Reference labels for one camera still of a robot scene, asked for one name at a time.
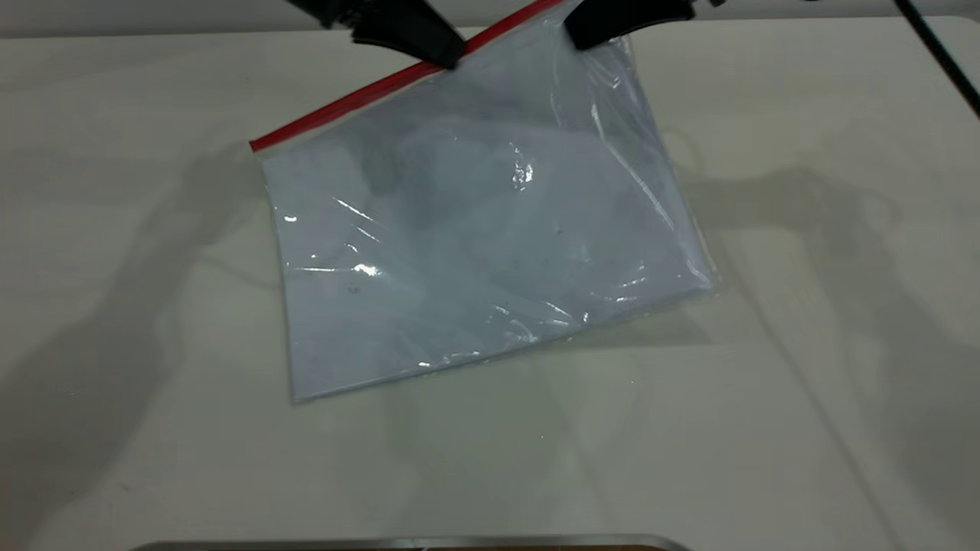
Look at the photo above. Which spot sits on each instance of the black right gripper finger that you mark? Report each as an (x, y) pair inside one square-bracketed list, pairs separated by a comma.
[(670, 11), (593, 27)]

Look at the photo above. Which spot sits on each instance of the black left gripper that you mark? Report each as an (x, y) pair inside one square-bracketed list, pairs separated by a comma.
[(329, 9)]

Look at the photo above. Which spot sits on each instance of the clear plastic red-zip bag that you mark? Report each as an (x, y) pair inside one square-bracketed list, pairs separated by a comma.
[(490, 229)]

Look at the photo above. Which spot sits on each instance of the metal tray edge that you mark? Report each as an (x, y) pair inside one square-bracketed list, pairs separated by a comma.
[(413, 543)]

